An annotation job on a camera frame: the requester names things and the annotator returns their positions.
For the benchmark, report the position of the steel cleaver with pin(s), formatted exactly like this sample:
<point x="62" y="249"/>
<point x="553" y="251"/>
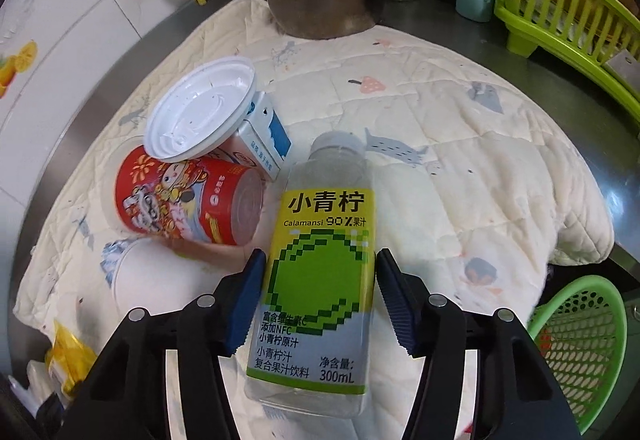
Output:
<point x="617" y="62"/>

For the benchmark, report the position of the green label juice bottle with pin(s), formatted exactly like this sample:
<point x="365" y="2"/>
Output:
<point x="320" y="230"/>

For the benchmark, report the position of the white paper cup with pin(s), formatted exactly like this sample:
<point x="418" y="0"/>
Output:
<point x="150" y="277"/>

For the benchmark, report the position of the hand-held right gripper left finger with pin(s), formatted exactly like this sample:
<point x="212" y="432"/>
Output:
<point x="245" y="305"/>

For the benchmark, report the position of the green plastic basket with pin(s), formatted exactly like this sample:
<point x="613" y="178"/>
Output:
<point x="600" y="300"/>

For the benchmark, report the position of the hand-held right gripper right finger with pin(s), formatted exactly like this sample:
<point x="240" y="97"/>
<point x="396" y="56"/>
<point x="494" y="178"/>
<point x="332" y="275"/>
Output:
<point x="395" y="305"/>

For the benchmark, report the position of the blue white milk carton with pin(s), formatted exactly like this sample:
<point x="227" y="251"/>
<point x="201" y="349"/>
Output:
<point x="270" y="134"/>

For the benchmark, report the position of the fruit wall sticker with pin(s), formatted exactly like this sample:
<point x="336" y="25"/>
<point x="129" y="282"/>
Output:
<point x="22" y="57"/>

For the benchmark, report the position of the yellow plastic bag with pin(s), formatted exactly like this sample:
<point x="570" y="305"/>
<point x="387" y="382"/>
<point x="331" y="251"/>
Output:
<point x="70" y="355"/>

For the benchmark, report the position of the white quilted printed blanket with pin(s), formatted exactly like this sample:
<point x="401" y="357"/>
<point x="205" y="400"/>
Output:
<point x="450" y="144"/>

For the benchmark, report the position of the steel pot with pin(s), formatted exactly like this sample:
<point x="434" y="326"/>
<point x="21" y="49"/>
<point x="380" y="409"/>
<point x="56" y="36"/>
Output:
<point x="320" y="12"/>

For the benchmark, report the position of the white plastic lid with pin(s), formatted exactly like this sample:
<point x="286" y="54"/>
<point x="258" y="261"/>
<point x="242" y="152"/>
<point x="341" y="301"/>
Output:
<point x="195" y="109"/>

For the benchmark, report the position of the red printed cup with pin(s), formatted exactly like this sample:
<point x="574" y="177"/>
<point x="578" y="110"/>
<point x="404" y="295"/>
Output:
<point x="175" y="200"/>

